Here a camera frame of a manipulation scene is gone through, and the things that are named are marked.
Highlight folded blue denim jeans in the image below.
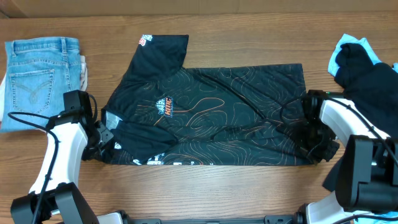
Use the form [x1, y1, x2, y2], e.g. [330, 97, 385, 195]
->
[1, 37, 82, 133]

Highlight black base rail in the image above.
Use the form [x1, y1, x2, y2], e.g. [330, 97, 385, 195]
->
[123, 215, 295, 224]

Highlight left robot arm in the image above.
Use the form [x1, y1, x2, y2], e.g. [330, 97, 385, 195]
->
[11, 90, 125, 224]

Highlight plain black garment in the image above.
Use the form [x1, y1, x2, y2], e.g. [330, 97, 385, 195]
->
[322, 42, 398, 214]

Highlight black orange patterned jersey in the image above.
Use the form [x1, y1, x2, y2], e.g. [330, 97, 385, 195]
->
[102, 35, 310, 166]

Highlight light blue shirt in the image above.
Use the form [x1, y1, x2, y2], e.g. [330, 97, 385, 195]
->
[328, 34, 397, 138]

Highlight white folded cloth under jeans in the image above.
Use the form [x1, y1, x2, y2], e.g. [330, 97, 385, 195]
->
[1, 54, 88, 133]

